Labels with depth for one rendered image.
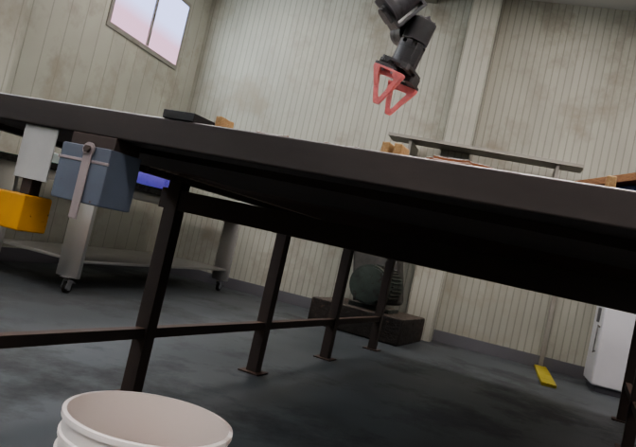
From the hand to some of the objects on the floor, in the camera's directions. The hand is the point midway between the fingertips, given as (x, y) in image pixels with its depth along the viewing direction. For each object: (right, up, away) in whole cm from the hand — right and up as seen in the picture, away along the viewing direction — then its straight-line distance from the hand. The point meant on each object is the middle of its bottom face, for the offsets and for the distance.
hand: (383, 105), depth 140 cm
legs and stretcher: (-46, -109, +212) cm, 243 cm away
